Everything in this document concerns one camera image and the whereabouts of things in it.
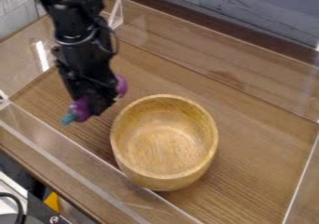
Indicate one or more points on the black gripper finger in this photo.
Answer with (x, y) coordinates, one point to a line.
(75, 84)
(103, 95)

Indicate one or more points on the clear acrylic corner bracket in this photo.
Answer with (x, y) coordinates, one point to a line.
(114, 15)

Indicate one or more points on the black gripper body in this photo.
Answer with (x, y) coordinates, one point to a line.
(86, 59)

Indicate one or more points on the purple toy eggplant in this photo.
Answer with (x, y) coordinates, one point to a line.
(79, 110)

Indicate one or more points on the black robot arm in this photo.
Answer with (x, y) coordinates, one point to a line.
(78, 22)

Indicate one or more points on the brown wooden bowl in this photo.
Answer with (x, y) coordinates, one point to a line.
(164, 141)

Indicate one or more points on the clear acrylic tray wall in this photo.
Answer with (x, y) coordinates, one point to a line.
(260, 93)

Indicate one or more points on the yellow black base equipment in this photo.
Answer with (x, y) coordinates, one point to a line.
(21, 208)

